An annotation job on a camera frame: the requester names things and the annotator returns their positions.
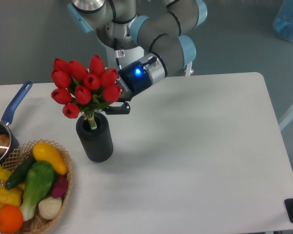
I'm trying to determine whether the blue handled saucepan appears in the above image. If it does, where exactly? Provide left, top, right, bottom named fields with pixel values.
left=0, top=81, right=33, bottom=163

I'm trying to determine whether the white garlic bulb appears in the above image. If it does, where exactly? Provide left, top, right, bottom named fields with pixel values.
left=38, top=196, right=62, bottom=220

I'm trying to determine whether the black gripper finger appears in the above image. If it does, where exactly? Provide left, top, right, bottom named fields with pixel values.
left=104, top=101, right=130, bottom=115

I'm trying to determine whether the green bok choy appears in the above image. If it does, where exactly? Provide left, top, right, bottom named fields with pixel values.
left=20, top=161, right=55, bottom=221

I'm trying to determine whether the woven wicker basket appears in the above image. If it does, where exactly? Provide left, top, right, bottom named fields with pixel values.
left=1, top=139, right=73, bottom=234

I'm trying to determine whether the red tulip bouquet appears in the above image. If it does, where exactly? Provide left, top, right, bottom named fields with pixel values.
left=51, top=55, right=124, bottom=130

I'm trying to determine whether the dark green cucumber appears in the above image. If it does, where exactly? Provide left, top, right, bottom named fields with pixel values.
left=5, top=154, right=36, bottom=189

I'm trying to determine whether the small yellow banana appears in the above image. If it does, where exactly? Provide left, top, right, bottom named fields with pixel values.
left=0, top=164, right=25, bottom=191

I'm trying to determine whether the dark grey ribbed vase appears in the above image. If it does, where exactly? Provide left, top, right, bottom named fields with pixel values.
left=76, top=113, right=113, bottom=162

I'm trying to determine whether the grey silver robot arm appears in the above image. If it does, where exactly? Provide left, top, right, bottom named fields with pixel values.
left=67, top=0, right=208, bottom=115

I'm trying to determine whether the yellow squash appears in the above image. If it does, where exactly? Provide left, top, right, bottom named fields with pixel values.
left=33, top=141, right=68, bottom=175

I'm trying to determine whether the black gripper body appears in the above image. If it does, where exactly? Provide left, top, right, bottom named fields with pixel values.
left=117, top=61, right=152, bottom=101

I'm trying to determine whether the purple red onion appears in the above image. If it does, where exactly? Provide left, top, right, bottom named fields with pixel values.
left=50, top=175, right=68, bottom=198

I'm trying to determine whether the orange fruit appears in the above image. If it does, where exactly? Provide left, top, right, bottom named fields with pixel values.
left=0, top=205, right=23, bottom=234

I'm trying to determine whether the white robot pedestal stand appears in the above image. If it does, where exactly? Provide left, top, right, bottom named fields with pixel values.
left=74, top=41, right=194, bottom=82

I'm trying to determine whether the yellow bell pepper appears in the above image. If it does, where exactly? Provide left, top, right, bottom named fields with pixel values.
left=0, top=186, right=22, bottom=209

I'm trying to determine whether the blue mesh bag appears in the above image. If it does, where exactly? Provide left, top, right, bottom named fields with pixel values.
left=272, top=0, right=293, bottom=42

